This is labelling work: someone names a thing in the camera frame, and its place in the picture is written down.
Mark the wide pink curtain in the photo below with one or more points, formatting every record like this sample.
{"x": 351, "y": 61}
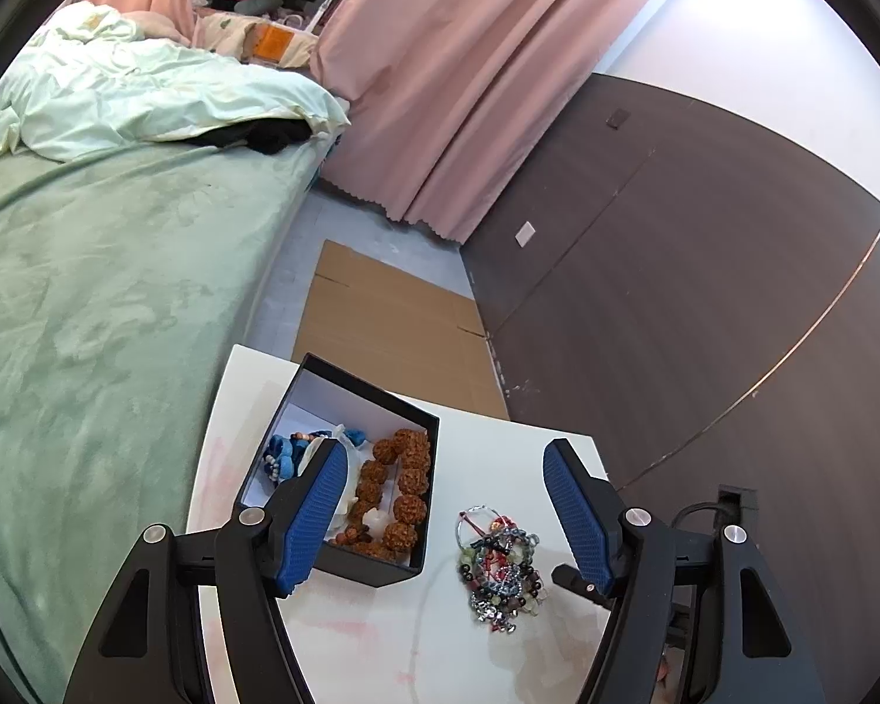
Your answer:
{"x": 484, "y": 73}

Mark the pillow with orange patch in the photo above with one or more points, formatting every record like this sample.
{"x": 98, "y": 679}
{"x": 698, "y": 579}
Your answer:
{"x": 271, "y": 44}

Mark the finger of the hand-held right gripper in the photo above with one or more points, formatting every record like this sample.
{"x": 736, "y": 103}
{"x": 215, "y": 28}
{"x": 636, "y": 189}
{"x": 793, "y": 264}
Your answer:
{"x": 568, "y": 578}

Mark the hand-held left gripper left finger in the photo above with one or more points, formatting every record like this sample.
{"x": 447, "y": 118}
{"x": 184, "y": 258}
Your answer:
{"x": 315, "y": 521}

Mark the dark wall plate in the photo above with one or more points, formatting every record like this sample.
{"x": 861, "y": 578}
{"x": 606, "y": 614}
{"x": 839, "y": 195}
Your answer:
{"x": 618, "y": 119}

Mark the blue beaded ornament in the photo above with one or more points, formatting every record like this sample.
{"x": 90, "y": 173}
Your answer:
{"x": 279, "y": 458}

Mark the black jewelry box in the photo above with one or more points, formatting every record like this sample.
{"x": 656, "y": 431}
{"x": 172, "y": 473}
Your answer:
{"x": 381, "y": 568}

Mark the green bed blanket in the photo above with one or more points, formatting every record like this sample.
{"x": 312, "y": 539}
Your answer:
{"x": 103, "y": 352}

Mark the pale green duvet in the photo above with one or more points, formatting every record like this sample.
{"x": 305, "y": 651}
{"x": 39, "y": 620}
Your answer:
{"x": 132, "y": 88}

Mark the white wall socket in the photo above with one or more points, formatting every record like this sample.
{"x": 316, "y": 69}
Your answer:
{"x": 526, "y": 233}

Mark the white table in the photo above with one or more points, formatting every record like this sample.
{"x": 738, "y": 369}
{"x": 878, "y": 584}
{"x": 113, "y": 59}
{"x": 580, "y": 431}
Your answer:
{"x": 381, "y": 638}

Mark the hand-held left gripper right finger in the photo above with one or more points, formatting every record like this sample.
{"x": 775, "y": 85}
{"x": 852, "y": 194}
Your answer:
{"x": 576, "y": 521}

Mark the black garment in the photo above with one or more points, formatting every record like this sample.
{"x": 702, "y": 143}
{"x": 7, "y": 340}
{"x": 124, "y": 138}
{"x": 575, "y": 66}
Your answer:
{"x": 271, "y": 136}

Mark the flat cardboard sheet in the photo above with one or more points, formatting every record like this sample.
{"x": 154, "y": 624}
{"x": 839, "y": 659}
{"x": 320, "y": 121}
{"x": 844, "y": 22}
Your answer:
{"x": 389, "y": 330}

